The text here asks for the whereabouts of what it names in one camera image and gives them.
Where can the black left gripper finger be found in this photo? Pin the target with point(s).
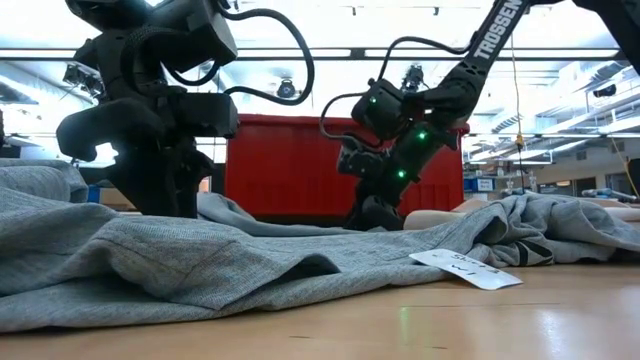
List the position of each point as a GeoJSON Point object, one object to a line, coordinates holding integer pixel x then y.
{"type": "Point", "coordinates": [190, 180]}
{"type": "Point", "coordinates": [115, 125]}

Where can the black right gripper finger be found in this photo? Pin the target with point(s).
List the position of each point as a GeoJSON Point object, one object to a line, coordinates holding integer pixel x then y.
{"type": "Point", "coordinates": [377, 215]}

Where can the grey Reebok t-shirt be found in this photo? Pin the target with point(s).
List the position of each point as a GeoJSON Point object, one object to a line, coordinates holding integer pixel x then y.
{"type": "Point", "coordinates": [150, 260]}

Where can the white paper shirt tag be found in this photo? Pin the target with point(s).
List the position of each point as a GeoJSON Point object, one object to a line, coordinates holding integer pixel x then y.
{"type": "Point", "coordinates": [465, 270]}

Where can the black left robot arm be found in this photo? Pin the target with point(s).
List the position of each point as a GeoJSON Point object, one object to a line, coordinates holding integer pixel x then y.
{"type": "Point", "coordinates": [200, 30]}

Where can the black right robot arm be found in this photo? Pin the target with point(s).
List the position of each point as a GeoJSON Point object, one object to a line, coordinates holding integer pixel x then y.
{"type": "Point", "coordinates": [495, 35]}

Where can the blue bin with white label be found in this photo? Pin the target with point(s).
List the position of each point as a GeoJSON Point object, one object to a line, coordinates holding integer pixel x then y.
{"type": "Point", "coordinates": [479, 184]}

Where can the red plastic laundry bin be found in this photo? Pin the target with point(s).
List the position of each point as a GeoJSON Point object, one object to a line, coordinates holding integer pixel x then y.
{"type": "Point", "coordinates": [290, 165]}

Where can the cream canvas tote bag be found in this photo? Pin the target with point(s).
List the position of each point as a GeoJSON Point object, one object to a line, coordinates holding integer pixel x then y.
{"type": "Point", "coordinates": [430, 220]}

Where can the blue storage box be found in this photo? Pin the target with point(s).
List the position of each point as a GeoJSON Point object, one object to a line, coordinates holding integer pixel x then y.
{"type": "Point", "coordinates": [93, 194]}

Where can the grey tube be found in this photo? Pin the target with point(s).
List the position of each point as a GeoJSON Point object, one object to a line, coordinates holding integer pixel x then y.
{"type": "Point", "coordinates": [607, 194]}

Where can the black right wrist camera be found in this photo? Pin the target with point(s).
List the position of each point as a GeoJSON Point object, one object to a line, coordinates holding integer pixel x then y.
{"type": "Point", "coordinates": [360, 162]}

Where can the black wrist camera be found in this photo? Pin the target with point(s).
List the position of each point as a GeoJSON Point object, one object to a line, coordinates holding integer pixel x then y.
{"type": "Point", "coordinates": [360, 162]}
{"type": "Point", "coordinates": [207, 115]}

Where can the black ceiling camera cluster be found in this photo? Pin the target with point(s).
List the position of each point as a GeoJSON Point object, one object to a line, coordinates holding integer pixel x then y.
{"type": "Point", "coordinates": [82, 80]}

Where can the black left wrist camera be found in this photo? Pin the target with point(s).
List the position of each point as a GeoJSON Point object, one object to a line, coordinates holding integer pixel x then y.
{"type": "Point", "coordinates": [207, 115]}

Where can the round black ceiling camera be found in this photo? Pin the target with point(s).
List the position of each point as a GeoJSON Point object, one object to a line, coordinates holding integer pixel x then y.
{"type": "Point", "coordinates": [286, 89]}

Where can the black overhead frame bar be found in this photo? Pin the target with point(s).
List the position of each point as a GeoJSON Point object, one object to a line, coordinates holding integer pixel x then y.
{"type": "Point", "coordinates": [300, 54]}

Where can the small black ceiling camera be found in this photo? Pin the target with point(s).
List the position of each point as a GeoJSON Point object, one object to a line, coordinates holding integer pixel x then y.
{"type": "Point", "coordinates": [605, 91]}

